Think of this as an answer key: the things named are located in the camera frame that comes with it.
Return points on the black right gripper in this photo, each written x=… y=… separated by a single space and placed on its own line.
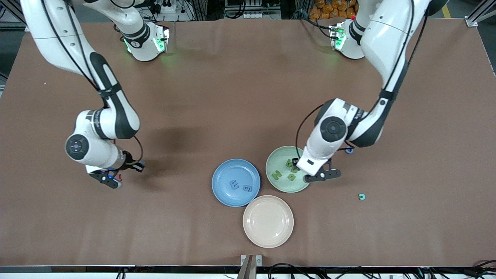
x=133 y=166

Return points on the green foam letter N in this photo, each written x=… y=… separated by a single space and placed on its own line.
x=276 y=175

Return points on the blue foam numeral nine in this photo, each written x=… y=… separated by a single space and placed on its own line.
x=250 y=188

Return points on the blue foam letter E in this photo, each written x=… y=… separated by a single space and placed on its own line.
x=235 y=184

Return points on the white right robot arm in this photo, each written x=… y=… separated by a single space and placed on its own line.
x=116 y=116

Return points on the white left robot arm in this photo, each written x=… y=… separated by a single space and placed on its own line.
x=387 y=38

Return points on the green plate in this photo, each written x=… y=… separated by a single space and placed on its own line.
x=279 y=155

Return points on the blue foam letter O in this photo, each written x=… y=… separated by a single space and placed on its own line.
x=350 y=152

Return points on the beige plate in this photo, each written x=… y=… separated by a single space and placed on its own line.
x=268 y=221

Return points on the blue plate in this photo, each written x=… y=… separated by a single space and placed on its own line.
x=224 y=172

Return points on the brown table cover sheet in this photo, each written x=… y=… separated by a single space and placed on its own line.
x=248 y=97

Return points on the white power strip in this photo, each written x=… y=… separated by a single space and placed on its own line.
x=255 y=16
x=170 y=7

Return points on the orange fruit pile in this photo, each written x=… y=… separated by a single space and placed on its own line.
x=329 y=9

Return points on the grey metal mount bracket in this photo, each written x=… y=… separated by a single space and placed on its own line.
x=245 y=259

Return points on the black table edge rail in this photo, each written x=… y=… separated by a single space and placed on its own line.
x=174 y=269

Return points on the aluminium frame rail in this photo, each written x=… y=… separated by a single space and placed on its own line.
x=482 y=9
x=17 y=26

